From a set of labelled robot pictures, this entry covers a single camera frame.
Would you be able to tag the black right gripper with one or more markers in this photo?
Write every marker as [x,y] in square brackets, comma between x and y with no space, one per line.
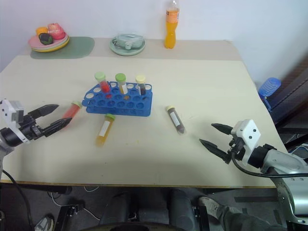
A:
[237,149]

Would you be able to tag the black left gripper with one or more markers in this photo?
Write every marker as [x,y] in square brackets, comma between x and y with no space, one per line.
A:
[32,130]

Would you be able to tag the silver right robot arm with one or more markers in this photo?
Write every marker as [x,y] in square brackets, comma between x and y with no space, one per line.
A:
[285,161]

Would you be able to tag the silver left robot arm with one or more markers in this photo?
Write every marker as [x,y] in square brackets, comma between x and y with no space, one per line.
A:
[9,136]

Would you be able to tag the red tube, green cap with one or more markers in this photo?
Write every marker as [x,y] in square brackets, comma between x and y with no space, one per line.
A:
[104,84]
[71,110]

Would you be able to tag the brown tube, yellow cap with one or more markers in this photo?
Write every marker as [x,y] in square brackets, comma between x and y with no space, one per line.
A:
[176,120]

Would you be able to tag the orange tube, green cap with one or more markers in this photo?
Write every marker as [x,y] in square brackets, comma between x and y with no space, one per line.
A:
[104,131]

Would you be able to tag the blue test tube rack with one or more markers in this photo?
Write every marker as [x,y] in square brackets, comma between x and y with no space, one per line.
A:
[120,107]

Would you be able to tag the yellow tube, green cap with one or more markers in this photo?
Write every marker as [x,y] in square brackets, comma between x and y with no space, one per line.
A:
[122,84]

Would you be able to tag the dark tube, yellow cap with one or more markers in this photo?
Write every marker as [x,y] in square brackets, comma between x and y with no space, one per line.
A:
[142,86]

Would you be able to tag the white sneaker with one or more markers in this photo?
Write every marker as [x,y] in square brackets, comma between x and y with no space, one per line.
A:
[210,204]

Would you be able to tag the yellow plate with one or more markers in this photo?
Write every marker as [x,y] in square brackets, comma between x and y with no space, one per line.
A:
[56,48]

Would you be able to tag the blue ribbed water jug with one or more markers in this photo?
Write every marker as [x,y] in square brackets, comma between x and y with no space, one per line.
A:
[270,87]

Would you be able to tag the green placemat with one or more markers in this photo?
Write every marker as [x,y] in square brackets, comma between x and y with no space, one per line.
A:
[77,49]

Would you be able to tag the pink plate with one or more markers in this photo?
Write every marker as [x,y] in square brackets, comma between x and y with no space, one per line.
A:
[34,44]

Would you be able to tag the dark green toy fruit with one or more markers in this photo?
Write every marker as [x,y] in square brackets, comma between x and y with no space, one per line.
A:
[45,39]

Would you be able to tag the dark rounded shape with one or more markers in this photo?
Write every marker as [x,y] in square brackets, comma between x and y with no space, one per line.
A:
[180,209]

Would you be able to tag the grey trouser leg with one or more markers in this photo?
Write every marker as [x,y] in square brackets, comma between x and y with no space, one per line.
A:
[240,220]

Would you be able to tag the pink toy fruit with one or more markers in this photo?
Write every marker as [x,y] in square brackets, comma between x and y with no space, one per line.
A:
[56,31]

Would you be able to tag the orange toy fruit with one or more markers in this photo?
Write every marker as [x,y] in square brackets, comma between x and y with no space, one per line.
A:
[41,30]

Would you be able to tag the light green plate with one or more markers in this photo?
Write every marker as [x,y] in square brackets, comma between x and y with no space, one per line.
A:
[120,51]

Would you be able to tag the grey shoe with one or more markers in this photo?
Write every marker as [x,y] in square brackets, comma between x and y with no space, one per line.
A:
[44,223]

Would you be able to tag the pale green folded cloth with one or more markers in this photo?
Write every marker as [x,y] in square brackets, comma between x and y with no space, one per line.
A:
[130,41]

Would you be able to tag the orange soda bottle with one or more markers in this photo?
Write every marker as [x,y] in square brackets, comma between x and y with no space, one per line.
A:
[171,29]

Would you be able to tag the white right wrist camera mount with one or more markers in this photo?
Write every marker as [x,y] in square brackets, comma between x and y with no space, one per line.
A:
[250,133]

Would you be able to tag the dark furniture frame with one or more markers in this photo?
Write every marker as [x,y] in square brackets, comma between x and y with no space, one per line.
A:
[292,101]

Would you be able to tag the black metal stand frame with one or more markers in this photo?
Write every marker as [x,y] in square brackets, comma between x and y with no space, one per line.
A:
[63,217]

